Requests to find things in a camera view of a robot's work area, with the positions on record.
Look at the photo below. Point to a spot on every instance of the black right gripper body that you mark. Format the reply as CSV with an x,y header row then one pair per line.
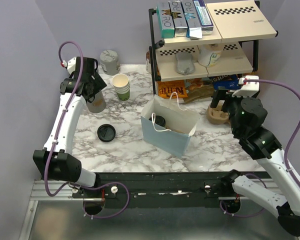
x,y
233,103

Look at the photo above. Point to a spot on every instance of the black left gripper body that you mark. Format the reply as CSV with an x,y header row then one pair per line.
x,y
91,95

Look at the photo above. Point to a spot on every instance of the blue white paper bag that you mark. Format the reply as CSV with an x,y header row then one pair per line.
x,y
176,117

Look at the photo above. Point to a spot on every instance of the black plastic cup lid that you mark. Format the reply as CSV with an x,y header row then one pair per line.
x,y
159,120

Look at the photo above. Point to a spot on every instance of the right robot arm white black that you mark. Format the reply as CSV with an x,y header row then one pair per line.
x,y
246,115

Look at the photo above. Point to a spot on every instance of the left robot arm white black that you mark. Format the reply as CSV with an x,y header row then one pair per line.
x,y
55,161

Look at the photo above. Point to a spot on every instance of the blue doritos bag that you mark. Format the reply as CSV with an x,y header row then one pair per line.
x,y
230,82

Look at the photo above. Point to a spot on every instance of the grey marbled canister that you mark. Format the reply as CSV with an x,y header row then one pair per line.
x,y
109,61

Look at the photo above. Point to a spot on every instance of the grey straw holder cup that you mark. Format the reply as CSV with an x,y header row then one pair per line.
x,y
96,104

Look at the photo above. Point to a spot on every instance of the stack of green paper cups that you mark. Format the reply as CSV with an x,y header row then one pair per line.
x,y
121,85

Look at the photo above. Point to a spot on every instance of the olive brown snack bag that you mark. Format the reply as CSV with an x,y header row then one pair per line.
x,y
198,88

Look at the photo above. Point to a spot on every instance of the yellow snack bag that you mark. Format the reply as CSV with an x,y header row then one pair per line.
x,y
251,74

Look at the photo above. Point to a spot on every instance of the toilet paper roll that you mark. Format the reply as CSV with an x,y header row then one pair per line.
x,y
209,54

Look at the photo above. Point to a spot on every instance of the grey sponge pouch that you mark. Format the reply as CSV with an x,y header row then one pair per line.
x,y
184,63

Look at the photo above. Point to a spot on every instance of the orange kettle chips bag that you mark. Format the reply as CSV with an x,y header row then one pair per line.
x,y
166,88

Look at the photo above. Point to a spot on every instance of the silver blue toothpaste box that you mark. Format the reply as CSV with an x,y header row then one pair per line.
x,y
194,31

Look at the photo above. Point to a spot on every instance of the black and cream shelf rack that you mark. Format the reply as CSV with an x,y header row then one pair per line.
x,y
201,40

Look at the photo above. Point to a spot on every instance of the blue white toothpaste box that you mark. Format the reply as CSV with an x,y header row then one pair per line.
x,y
205,20

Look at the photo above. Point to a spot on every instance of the teal toothpaste box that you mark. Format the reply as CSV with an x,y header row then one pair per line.
x,y
165,20

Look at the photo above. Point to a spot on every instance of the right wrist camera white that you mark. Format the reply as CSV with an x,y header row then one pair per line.
x,y
249,86

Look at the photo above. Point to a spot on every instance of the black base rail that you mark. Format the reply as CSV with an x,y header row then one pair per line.
x,y
162,189

